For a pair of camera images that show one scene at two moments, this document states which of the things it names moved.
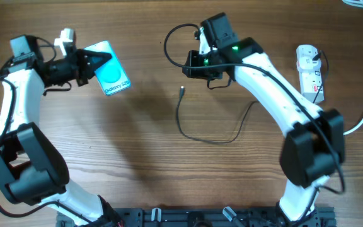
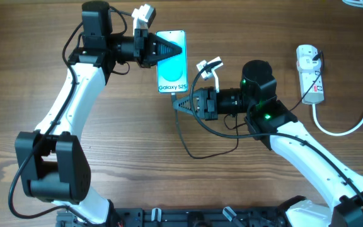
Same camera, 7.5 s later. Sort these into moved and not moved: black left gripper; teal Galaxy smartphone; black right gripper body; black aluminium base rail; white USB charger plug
Moved: black left gripper; teal Galaxy smartphone; black right gripper body
Not moved: white USB charger plug; black aluminium base rail
